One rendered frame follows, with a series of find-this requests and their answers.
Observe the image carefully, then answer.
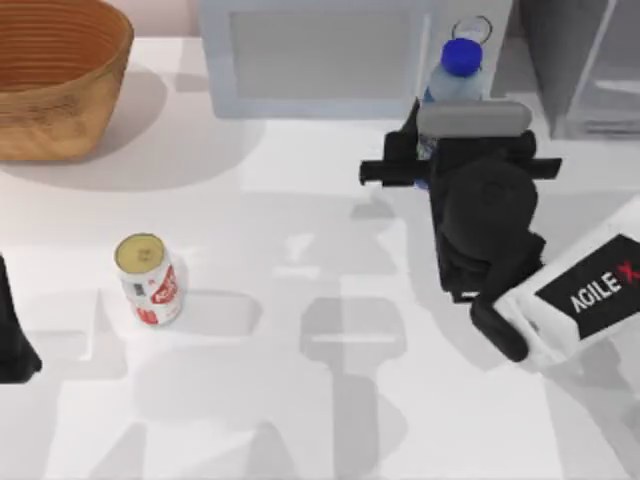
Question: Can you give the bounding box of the clear bottle with blue cap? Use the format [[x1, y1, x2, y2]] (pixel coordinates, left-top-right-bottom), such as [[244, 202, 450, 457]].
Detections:
[[416, 37, 489, 162]]

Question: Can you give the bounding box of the grey cabinet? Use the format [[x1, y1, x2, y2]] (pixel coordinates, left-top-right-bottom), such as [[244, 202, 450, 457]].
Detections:
[[488, 0, 640, 142]]

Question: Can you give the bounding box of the pale microwave oven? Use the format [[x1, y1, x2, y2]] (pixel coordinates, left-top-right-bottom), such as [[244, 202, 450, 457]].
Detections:
[[197, 0, 516, 120]]

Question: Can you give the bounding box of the red and white can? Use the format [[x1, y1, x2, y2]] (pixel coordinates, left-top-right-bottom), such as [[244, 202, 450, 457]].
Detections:
[[113, 232, 188, 327]]

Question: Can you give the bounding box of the woven wooden basket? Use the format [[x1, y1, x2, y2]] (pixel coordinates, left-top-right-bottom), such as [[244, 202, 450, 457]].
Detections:
[[0, 0, 135, 163]]

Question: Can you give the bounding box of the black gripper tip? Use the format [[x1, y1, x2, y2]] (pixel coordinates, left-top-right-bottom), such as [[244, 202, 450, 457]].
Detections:
[[0, 253, 44, 385]]

